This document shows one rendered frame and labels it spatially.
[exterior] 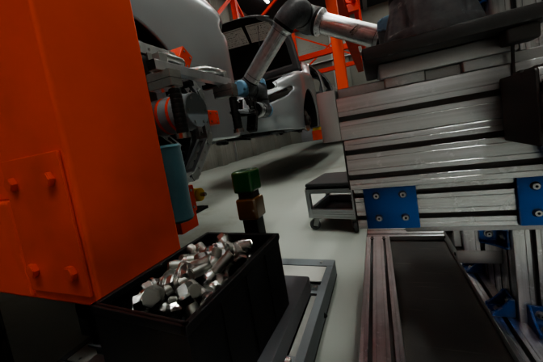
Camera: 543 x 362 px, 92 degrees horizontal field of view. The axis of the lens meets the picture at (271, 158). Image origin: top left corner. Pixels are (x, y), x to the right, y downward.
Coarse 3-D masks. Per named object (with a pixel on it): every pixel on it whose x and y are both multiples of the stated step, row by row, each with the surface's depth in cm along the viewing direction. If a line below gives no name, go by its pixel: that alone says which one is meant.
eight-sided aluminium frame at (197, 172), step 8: (144, 48) 95; (152, 48) 98; (160, 48) 102; (192, 80) 118; (184, 88) 119; (192, 88) 118; (200, 96) 122; (208, 120) 126; (200, 128) 126; (208, 128) 125; (200, 136) 124; (208, 136) 124; (200, 144) 124; (208, 144) 123; (192, 152) 120; (200, 152) 118; (192, 160) 118; (200, 160) 117; (192, 168) 113; (200, 168) 116; (192, 176) 110
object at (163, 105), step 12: (192, 96) 94; (156, 108) 94; (168, 108) 92; (192, 108) 93; (204, 108) 100; (156, 120) 94; (168, 120) 93; (192, 120) 92; (204, 120) 99; (168, 132) 97
